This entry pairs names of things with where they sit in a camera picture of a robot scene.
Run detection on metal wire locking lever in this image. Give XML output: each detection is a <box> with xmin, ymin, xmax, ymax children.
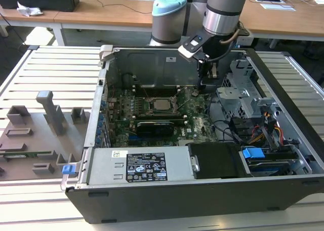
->
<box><xmin>176</xmin><ymin>98</ymin><xmax>192</xmax><ymax>109</ymax></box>
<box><xmin>141</xmin><ymin>86</ymin><xmax>151</xmax><ymax>101</ymax></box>

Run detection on CPU socket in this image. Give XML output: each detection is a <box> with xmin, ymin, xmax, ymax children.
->
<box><xmin>141</xmin><ymin>96</ymin><xmax>183</xmax><ymax>117</ymax></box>

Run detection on silver metal drive cage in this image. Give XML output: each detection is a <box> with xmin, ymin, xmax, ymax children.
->
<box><xmin>216</xmin><ymin>58</ymin><xmax>279</xmax><ymax>120</ymax></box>

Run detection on wooden desk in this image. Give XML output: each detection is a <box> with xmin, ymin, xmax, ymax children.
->
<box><xmin>0</xmin><ymin>8</ymin><xmax>63</xmax><ymax>47</ymax></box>
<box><xmin>237</xmin><ymin>0</ymin><xmax>324</xmax><ymax>49</ymax></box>
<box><xmin>54</xmin><ymin>0</ymin><xmax>163</xmax><ymax>31</ymax></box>

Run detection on pale blue paper sheet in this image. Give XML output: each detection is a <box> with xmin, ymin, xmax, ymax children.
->
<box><xmin>260</xmin><ymin>3</ymin><xmax>296</xmax><ymax>11</ymax></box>

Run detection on green motherboard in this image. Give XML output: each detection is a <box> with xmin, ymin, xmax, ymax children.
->
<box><xmin>107</xmin><ymin>85</ymin><xmax>218</xmax><ymax>148</ymax></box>

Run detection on black graphics card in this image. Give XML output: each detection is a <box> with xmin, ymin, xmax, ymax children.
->
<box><xmin>136</xmin><ymin>121</ymin><xmax>175</xmax><ymax>140</ymax></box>

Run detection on hard disk in blue carrier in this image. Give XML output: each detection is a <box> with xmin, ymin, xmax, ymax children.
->
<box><xmin>240</xmin><ymin>146</ymin><xmax>299</xmax><ymax>177</ymax></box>

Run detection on black plastic shroud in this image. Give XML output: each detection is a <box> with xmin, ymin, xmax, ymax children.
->
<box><xmin>188</xmin><ymin>142</ymin><xmax>251</xmax><ymax>180</ymax></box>

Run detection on black open PC case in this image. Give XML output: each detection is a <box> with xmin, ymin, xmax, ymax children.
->
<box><xmin>60</xmin><ymin>45</ymin><xmax>324</xmax><ymax>224</ymax></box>

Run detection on grey power supply unit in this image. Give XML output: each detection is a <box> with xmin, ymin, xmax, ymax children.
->
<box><xmin>87</xmin><ymin>147</ymin><xmax>195</xmax><ymax>186</ymax></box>

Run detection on blue plastic case latch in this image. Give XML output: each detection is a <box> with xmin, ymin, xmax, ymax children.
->
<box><xmin>62</xmin><ymin>165</ymin><xmax>77</xmax><ymax>177</ymax></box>

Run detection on crumpled white paper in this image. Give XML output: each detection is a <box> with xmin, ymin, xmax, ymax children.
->
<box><xmin>16</xmin><ymin>1</ymin><xmax>44</xmax><ymax>17</ymax></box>

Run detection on grey parts rack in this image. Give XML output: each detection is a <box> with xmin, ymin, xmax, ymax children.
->
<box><xmin>0</xmin><ymin>90</ymin><xmax>88</xmax><ymax>182</ymax></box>

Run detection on green RAM stick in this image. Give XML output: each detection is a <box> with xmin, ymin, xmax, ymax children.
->
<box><xmin>0</xmin><ymin>151</ymin><xmax>53</xmax><ymax>158</ymax></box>

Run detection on beige wrist cable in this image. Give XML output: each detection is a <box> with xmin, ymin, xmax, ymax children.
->
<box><xmin>219</xmin><ymin>27</ymin><xmax>241</xmax><ymax>45</ymax></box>

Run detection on black camera bracket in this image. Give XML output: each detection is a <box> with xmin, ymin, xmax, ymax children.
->
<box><xmin>181</xmin><ymin>34</ymin><xmax>211</xmax><ymax>63</ymax></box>

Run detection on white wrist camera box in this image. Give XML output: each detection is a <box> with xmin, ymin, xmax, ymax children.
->
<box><xmin>178</xmin><ymin>45</ymin><xmax>200</xmax><ymax>61</ymax></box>

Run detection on coloured wire bundle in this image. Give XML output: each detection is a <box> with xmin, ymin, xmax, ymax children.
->
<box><xmin>250</xmin><ymin>111</ymin><xmax>287</xmax><ymax>145</ymax></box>

